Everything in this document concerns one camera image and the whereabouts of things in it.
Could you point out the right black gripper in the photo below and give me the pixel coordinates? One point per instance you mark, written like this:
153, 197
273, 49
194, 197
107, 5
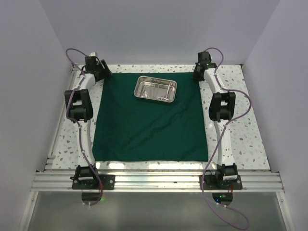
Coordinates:
194, 75

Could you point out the stainless steel tray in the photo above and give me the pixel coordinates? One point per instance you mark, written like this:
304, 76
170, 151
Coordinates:
146, 80

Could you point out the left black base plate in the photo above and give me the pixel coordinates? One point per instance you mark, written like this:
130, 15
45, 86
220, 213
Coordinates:
108, 182

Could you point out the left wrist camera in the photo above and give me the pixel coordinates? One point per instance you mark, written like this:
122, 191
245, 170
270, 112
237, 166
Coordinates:
91, 62

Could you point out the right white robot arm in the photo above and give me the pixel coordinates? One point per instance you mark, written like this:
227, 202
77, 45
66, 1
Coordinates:
221, 111

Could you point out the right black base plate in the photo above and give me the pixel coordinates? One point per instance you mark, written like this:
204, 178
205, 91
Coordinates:
210, 182

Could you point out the steel surgical scissors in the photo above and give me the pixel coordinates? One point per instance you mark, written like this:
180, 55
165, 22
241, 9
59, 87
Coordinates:
165, 98

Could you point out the aluminium rail frame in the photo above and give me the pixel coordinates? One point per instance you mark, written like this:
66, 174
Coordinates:
158, 176

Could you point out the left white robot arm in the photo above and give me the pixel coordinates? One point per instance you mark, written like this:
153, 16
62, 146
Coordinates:
80, 111

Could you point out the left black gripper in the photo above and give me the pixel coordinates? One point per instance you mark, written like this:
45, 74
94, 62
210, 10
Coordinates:
106, 72

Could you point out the green surgical cloth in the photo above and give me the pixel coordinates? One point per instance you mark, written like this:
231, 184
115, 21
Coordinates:
129, 129

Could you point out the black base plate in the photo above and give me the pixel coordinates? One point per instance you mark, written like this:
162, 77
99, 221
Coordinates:
210, 182
108, 182

